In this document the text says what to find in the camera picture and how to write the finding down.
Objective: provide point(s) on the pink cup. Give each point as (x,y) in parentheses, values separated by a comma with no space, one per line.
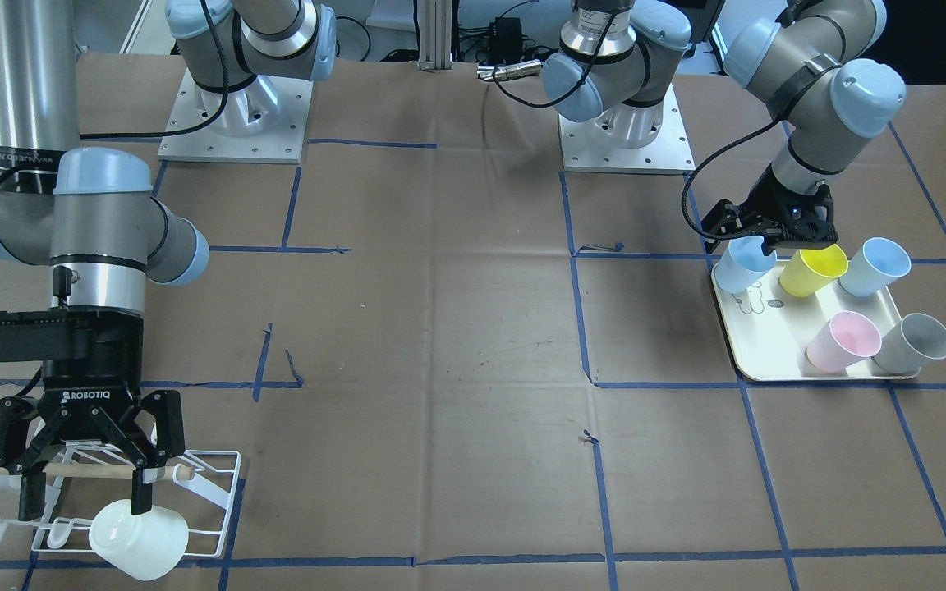
(845,339)

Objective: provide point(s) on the light blue cup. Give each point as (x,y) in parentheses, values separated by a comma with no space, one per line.
(879,263)
(745,261)

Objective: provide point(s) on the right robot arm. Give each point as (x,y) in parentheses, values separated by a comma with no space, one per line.
(88,214)

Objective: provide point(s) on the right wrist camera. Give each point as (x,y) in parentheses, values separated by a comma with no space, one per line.
(35,336)

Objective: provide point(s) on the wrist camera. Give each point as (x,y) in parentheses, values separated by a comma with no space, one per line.
(726,221)
(35,336)

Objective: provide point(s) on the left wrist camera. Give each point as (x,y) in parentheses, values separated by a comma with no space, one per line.
(726,221)

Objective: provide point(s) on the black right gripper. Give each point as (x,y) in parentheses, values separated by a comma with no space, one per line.
(94,392)

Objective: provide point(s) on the yellow cup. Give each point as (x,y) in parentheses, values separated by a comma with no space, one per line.
(811,270)

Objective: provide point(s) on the white wire cup rack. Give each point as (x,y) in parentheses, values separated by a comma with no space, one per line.
(83,478)

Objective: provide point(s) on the white ikea cup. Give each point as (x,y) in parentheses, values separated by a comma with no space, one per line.
(145,546)

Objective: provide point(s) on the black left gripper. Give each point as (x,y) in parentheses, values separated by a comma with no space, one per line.
(760,208)

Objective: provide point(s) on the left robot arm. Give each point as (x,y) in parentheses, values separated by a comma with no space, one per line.
(807,66)

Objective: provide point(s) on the cream rabbit tray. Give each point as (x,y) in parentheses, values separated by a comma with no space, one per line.
(769,330)

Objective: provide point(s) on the grey cup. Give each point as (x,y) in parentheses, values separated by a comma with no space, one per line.
(918,340)

